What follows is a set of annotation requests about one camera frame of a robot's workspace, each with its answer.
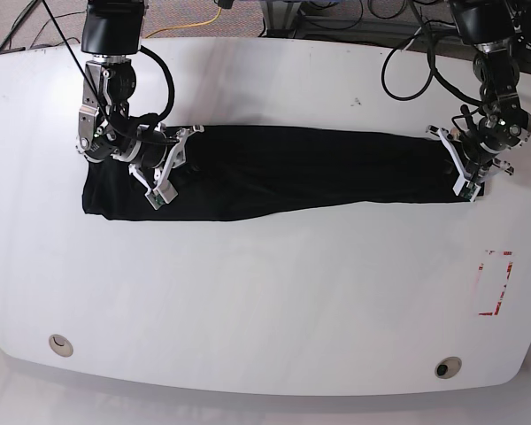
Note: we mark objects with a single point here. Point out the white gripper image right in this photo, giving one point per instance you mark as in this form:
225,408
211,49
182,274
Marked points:
474,165

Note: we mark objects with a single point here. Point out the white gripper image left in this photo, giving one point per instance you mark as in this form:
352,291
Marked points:
155,160

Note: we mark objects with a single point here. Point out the black t-shirt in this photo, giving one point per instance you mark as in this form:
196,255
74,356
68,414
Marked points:
244,172

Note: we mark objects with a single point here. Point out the red tape rectangle marking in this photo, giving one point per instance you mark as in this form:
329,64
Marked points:
494,273

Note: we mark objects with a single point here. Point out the right table cable grommet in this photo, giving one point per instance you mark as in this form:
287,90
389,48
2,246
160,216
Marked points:
448,368

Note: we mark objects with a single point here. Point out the table cable grommet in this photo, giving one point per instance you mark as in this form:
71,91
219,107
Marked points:
61,346
448,368

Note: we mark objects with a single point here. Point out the left table cable grommet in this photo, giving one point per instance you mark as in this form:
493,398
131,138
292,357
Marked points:
61,346

